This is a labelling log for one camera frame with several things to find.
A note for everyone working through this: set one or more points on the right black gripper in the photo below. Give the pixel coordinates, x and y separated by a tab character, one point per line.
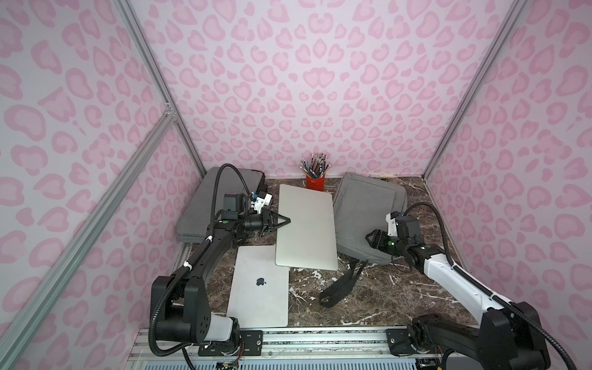
375	238

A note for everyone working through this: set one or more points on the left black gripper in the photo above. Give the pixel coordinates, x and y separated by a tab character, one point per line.
268	221

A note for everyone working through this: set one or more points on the grey laptop bag with strap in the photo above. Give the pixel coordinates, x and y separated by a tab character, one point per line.
360	206

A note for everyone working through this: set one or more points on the silver apple laptop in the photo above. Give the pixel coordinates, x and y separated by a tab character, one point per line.
259	290
309	240

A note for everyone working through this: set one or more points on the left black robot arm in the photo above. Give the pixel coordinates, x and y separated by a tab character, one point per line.
180	312

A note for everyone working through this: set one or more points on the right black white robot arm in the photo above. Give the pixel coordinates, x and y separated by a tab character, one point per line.
509	335

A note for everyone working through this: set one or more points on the red pencil cup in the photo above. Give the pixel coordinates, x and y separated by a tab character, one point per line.
315	184

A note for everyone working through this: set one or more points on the bundle of pencils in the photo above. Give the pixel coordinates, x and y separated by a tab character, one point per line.
316	166

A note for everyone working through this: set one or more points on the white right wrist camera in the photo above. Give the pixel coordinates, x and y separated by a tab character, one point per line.
392	223

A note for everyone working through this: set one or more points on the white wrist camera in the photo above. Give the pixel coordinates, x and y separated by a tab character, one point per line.
392	223
260	201

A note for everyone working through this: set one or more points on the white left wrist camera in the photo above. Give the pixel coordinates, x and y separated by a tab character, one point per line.
260	201

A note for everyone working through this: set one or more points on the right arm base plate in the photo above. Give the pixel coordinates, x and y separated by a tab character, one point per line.
399	342

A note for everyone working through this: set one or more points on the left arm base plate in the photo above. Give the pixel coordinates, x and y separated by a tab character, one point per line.
244	343

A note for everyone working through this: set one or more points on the aluminium front rail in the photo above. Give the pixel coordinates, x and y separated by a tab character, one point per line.
353	347

